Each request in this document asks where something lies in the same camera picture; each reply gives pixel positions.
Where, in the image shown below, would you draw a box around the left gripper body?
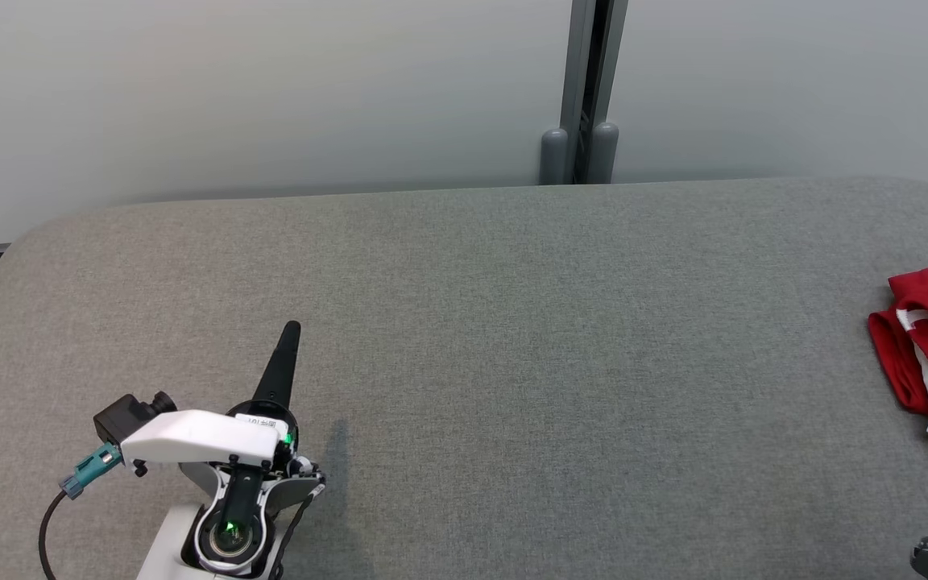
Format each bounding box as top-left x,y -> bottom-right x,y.
120,399 -> 326,512

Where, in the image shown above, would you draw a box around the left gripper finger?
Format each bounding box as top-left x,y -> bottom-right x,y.
253,321 -> 302,416

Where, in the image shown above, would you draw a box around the red white-striped shorts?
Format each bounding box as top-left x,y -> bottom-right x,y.
868,278 -> 928,441

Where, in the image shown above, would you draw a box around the grey fabric sofa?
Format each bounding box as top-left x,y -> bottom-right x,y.
0,176 -> 928,580

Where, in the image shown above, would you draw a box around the teal cable connector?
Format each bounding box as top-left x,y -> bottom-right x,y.
60,443 -> 124,500

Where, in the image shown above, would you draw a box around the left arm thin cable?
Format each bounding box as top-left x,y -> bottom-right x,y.
269,483 -> 321,580

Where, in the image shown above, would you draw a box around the grey partition post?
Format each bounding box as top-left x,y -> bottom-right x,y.
539,0 -> 630,186

